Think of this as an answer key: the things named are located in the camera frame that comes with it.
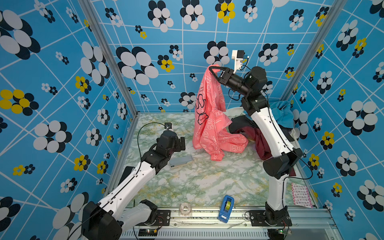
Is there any pink patterned card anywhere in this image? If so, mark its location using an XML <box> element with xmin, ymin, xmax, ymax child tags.
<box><xmin>292</xmin><ymin>183</ymin><xmax>313</xmax><ymax>209</ymax></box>

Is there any maroon cloth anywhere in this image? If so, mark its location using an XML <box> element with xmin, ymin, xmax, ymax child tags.
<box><xmin>238</xmin><ymin>126</ymin><xmax>273</xmax><ymax>161</ymax></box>

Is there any left aluminium corner post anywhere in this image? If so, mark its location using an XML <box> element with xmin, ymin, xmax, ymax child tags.
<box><xmin>78</xmin><ymin>0</ymin><xmax>139</xmax><ymax>117</ymax></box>

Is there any grey rectangular box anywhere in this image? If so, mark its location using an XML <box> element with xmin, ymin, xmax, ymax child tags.
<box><xmin>169</xmin><ymin>156</ymin><xmax>193</xmax><ymax>169</ymax></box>

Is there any aluminium front rail frame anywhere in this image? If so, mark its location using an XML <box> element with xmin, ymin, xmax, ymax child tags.
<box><xmin>118</xmin><ymin>207</ymin><xmax>342</xmax><ymax>240</ymax></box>

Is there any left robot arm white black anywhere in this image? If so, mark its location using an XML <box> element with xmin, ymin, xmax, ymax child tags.
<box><xmin>81</xmin><ymin>130</ymin><xmax>186</xmax><ymax>240</ymax></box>

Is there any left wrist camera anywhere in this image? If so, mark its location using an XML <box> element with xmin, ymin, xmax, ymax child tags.
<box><xmin>164</xmin><ymin>122</ymin><xmax>173</xmax><ymax>131</ymax></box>

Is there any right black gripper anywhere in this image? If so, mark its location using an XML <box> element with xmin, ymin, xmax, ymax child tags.
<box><xmin>212</xmin><ymin>66</ymin><xmax>254</xmax><ymax>101</ymax></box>

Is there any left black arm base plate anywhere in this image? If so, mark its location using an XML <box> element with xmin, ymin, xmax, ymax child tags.
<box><xmin>138</xmin><ymin>210</ymin><xmax>171</xmax><ymax>227</ymax></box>

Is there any aluminium corner post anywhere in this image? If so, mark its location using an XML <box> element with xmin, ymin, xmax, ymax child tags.
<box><xmin>280</xmin><ymin>0</ymin><xmax>347</xmax><ymax>101</ymax></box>
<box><xmin>78</xmin><ymin>0</ymin><xmax>139</xmax><ymax>117</ymax></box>

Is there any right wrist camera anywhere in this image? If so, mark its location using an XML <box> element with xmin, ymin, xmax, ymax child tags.
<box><xmin>231</xmin><ymin>50</ymin><xmax>248</xmax><ymax>73</ymax></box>

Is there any teal cloth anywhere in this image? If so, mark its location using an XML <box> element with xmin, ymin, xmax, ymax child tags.
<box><xmin>270</xmin><ymin>101</ymin><xmax>294</xmax><ymax>129</ymax></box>

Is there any blue tape dispenser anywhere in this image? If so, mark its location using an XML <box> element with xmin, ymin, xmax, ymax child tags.
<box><xmin>218</xmin><ymin>195</ymin><xmax>235</xmax><ymax>223</ymax></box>

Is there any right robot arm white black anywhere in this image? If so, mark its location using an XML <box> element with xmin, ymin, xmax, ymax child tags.
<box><xmin>209</xmin><ymin>66</ymin><xmax>303</xmax><ymax>226</ymax></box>

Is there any right aluminium corner post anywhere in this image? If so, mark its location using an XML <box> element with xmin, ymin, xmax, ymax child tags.
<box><xmin>280</xmin><ymin>0</ymin><xmax>347</xmax><ymax>101</ymax></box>

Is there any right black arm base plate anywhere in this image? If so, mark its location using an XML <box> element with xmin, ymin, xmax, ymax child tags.
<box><xmin>248</xmin><ymin>209</ymin><xmax>292</xmax><ymax>227</ymax></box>

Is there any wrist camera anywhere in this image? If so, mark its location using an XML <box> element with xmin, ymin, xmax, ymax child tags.
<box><xmin>164</xmin><ymin>122</ymin><xmax>173</xmax><ymax>131</ymax></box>
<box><xmin>231</xmin><ymin>50</ymin><xmax>248</xmax><ymax>73</ymax></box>

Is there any pink printed cloth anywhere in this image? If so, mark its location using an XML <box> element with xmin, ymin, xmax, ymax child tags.
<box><xmin>192</xmin><ymin>69</ymin><xmax>248</xmax><ymax>161</ymax></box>

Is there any dark grey cloth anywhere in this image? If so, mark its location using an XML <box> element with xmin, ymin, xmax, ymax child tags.
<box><xmin>227</xmin><ymin>115</ymin><xmax>295</xmax><ymax>142</ymax></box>

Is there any clear tape roll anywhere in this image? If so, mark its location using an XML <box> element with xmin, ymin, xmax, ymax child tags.
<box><xmin>179</xmin><ymin>203</ymin><xmax>192</xmax><ymax>216</ymax></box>

